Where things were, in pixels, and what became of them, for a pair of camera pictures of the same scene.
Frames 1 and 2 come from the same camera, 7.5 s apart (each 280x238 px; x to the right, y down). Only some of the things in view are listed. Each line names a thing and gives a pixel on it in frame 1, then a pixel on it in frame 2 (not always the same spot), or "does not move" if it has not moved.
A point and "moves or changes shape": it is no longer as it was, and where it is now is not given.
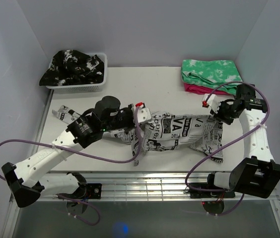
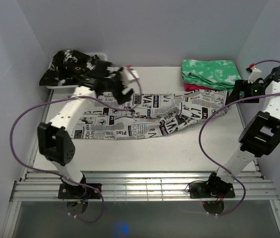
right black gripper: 219,116 to 240,85
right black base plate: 196,194 does not move
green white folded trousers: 211,73 does not move
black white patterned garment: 68,68 does not move
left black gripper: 128,110 to 119,98
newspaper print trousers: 161,131 moves or changes shape
